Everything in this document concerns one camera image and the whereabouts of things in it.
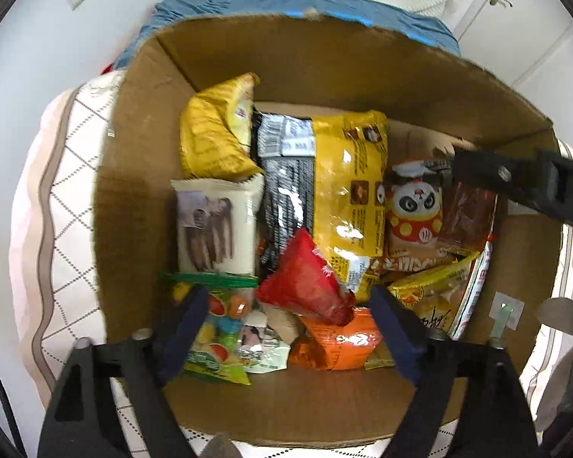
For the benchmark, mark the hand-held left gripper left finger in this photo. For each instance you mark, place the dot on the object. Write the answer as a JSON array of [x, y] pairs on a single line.
[[191, 324]]

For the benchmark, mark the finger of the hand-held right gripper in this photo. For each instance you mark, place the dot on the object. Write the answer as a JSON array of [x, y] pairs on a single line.
[[487, 169]]

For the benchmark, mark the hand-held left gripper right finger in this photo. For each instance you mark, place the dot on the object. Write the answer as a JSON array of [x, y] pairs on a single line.
[[396, 331]]

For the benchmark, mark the fruit candy packet green top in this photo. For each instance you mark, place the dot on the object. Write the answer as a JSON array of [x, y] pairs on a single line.
[[219, 341]]

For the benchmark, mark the dark red snack packet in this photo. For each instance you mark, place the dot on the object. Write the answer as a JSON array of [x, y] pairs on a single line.
[[468, 214]]

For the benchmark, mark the orange foil snack packet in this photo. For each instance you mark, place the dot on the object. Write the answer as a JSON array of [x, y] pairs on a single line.
[[339, 343]]

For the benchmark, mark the small white snack packet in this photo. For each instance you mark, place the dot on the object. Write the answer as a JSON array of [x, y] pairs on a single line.
[[262, 350]]

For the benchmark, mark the brown cardboard box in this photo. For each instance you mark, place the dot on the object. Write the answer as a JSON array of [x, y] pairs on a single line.
[[315, 57]]

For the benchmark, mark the person's right hand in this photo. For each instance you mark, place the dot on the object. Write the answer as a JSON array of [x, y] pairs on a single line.
[[558, 315]]

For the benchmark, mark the small yellow green packet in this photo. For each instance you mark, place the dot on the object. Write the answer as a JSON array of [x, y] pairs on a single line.
[[379, 358]]

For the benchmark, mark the yellow printed snack packet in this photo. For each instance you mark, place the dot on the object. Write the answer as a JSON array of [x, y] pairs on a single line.
[[429, 300]]

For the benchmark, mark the orange panda snack packet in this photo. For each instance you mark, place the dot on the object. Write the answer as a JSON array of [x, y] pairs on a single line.
[[413, 210]]

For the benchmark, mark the beige snack packet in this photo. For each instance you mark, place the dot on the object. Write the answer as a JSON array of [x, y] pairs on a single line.
[[281, 319]]

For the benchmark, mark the white and red snack packet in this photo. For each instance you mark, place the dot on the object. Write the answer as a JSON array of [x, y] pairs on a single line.
[[478, 286]]

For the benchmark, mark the white chocolate stick packet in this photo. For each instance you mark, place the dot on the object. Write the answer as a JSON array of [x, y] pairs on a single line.
[[210, 229]]

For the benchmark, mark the red foil snack packet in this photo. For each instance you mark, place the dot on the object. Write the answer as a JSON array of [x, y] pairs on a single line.
[[305, 276]]

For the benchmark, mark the yellow and black noodle packet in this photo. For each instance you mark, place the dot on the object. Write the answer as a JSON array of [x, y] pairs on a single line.
[[344, 191]]

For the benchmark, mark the white cabinet door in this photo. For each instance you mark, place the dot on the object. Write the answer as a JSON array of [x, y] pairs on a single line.
[[544, 24]]

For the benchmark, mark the plain yellow snack packet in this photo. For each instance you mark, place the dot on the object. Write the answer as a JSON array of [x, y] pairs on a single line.
[[210, 133]]

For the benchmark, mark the red cloth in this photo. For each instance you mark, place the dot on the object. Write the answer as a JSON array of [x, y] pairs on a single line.
[[109, 67]]

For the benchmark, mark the blue cloth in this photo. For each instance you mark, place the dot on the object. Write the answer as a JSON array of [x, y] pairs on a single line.
[[267, 4]]

